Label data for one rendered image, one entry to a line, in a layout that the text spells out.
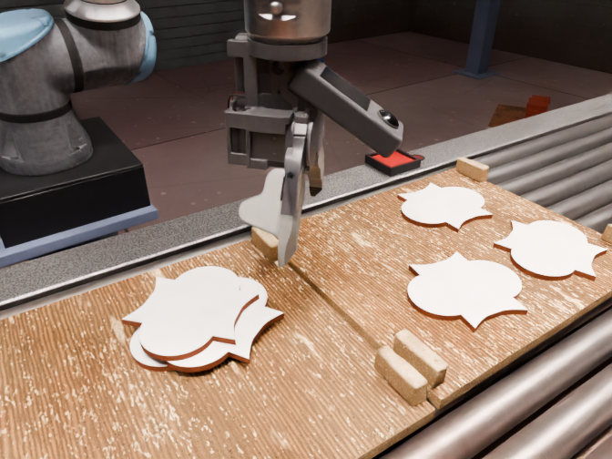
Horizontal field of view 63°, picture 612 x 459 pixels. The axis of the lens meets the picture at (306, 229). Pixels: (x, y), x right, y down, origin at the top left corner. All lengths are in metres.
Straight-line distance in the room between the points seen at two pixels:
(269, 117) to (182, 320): 0.23
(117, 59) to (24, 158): 0.22
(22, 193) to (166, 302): 0.39
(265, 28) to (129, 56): 0.51
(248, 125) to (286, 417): 0.27
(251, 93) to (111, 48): 0.46
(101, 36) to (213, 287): 0.48
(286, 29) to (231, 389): 0.33
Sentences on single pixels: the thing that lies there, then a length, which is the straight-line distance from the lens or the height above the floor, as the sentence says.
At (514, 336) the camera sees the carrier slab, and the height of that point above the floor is 0.94.
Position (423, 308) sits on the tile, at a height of 0.94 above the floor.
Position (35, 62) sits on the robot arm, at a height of 1.14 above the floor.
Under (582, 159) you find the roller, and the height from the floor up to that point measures 0.92.
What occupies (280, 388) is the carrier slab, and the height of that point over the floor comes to 0.94.
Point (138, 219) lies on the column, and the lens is 0.94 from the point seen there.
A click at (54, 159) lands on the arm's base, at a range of 0.92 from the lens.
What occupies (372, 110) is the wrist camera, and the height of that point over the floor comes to 1.17.
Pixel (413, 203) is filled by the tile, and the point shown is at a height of 0.94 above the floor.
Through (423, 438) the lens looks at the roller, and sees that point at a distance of 0.50.
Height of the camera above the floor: 1.32
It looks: 32 degrees down
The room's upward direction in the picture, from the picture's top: straight up
